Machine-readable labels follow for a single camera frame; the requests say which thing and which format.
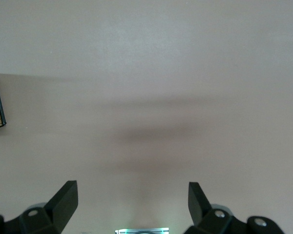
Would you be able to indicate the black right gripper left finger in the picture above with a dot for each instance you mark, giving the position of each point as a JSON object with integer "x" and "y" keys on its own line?
{"x": 61, "y": 207}

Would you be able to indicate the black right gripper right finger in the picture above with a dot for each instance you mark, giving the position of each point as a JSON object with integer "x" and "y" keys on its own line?
{"x": 197, "y": 207}

